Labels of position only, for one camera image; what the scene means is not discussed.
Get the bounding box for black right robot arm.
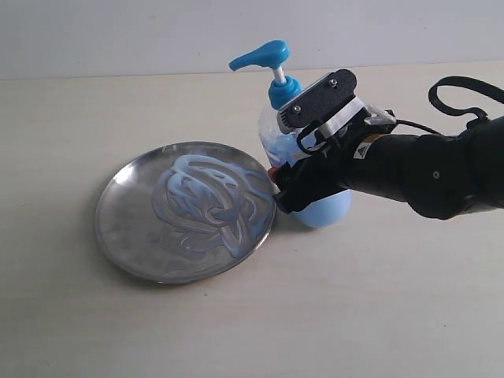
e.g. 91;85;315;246
272;117;503;220

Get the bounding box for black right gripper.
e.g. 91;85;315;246
268;132;378;213

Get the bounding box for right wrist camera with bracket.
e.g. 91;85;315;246
276;69;397;155

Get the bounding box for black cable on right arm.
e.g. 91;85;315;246
428;76;504;123

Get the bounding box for round stainless steel plate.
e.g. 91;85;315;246
94;141;276;284

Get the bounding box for blue lotion pump bottle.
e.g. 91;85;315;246
228;39;351;228

